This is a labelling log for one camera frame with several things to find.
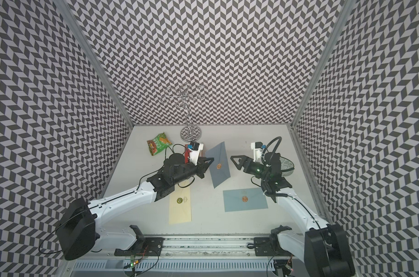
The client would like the dark grey envelope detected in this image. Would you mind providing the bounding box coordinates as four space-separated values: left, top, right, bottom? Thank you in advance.
205 142 231 188

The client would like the red envelope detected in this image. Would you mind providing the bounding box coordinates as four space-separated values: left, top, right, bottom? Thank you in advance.
184 144 193 163

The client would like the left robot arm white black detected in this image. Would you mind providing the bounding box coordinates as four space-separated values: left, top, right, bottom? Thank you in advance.
52 154 214 261

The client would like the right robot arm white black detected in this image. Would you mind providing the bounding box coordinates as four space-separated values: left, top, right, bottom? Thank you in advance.
230 154 356 277

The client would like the light blue envelope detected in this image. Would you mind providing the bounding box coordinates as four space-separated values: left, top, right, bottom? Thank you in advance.
223 188 268 212

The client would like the cream yellow envelope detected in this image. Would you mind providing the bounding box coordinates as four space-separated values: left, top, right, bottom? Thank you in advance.
169 188 192 225

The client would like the patterned ceramic bowl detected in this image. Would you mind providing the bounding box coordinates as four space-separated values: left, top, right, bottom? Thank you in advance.
280 157 295 177

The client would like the green snack bag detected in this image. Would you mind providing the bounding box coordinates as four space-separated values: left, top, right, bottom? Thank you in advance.
147 133 172 156

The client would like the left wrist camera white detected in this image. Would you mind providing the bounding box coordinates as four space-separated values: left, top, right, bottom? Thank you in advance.
187 141 204 166

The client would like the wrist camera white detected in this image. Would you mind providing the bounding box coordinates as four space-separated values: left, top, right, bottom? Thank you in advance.
250 142 266 163
187 141 204 166

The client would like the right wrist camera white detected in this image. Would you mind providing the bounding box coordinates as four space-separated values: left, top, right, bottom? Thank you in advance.
250 142 266 163

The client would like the chrome wire stand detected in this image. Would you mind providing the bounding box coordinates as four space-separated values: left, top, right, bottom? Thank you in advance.
162 83 205 142

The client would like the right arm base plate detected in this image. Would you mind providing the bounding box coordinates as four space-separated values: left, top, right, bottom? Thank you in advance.
247 225 304 260

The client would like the aluminium front rail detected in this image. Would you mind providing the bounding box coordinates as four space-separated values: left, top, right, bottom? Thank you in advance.
67 234 352 259

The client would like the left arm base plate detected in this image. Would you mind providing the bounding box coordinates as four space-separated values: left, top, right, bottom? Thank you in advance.
114 225 165 257

